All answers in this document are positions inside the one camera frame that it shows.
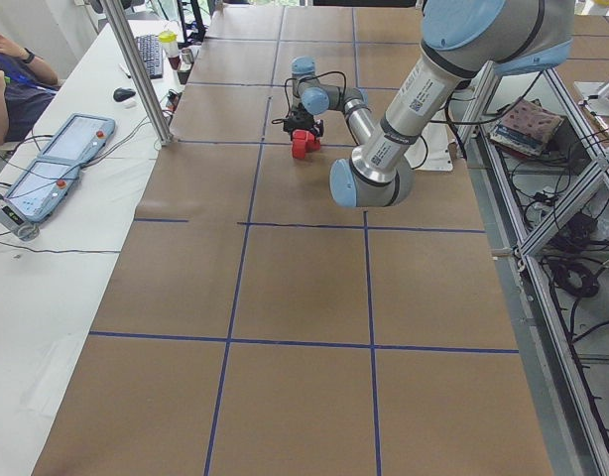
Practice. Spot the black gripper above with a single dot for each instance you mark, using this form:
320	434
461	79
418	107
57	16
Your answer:
302	120

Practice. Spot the red block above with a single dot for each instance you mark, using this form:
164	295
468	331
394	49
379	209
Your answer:
302	145
295	144

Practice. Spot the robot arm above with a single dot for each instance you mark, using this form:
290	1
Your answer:
459	38

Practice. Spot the yellow lid bottle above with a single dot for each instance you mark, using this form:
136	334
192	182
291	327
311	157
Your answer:
169	43

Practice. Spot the black keyboard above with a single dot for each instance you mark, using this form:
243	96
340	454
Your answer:
151	53

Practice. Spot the black computer mouse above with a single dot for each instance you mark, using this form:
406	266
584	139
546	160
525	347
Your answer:
122	94

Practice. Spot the upper teach pendant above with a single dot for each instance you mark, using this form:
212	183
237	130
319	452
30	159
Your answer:
78	140

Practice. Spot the teach pendant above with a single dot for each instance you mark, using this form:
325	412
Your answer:
39	191
78	140

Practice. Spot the stack of books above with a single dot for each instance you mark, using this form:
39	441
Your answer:
526	129

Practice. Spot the lower teach pendant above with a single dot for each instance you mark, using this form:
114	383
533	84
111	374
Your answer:
39	191

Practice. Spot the seated person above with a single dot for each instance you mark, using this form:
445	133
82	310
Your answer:
28	84

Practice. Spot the handheld scanner device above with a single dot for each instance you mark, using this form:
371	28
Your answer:
16	222

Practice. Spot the white pedestal column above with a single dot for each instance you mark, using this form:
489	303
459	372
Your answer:
430	152

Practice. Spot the aluminium frame post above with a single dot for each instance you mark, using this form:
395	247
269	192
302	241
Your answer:
153	96

